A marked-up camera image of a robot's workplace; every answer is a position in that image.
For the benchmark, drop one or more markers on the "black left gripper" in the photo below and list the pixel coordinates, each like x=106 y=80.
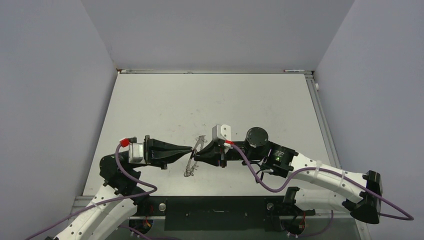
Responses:
x=158 y=153

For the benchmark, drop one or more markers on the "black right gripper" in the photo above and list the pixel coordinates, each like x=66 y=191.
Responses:
x=209 y=153

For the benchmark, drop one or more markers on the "metal disc with keyrings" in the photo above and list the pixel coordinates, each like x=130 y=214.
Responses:
x=192 y=165

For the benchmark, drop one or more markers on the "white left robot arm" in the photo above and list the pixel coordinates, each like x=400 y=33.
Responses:
x=122 y=190

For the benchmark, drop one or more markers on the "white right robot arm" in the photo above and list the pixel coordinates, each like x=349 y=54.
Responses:
x=355 y=193

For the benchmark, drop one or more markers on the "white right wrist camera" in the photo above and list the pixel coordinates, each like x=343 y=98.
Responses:
x=221 y=132

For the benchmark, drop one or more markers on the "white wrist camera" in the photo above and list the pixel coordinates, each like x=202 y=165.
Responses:
x=221 y=132
x=136 y=150

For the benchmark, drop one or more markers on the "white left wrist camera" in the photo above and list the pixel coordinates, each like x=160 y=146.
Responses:
x=136 y=150

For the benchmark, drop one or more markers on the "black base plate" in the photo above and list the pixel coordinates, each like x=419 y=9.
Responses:
x=217 y=213

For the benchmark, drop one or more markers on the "aluminium rear rail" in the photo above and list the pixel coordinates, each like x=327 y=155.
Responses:
x=234 y=71

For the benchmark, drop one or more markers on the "aluminium rail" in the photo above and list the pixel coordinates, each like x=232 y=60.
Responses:
x=234 y=71
x=322 y=121

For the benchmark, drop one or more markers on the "pen on rear rail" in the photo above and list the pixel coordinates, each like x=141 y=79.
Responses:
x=294 y=71

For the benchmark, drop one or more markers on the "aluminium right rail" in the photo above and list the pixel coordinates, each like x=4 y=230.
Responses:
x=322 y=121

